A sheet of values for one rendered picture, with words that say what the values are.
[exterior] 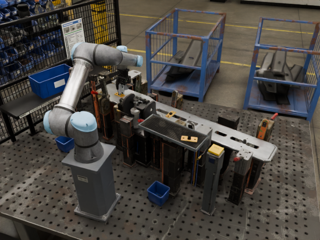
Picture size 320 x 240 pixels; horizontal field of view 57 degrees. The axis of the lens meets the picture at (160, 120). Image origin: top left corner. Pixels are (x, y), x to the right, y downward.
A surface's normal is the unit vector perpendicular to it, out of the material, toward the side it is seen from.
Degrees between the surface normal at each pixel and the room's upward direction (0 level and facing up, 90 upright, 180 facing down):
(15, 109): 0
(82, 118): 7
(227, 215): 0
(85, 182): 90
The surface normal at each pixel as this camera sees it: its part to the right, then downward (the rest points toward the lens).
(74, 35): 0.82, 0.33
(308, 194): 0.00, -0.82
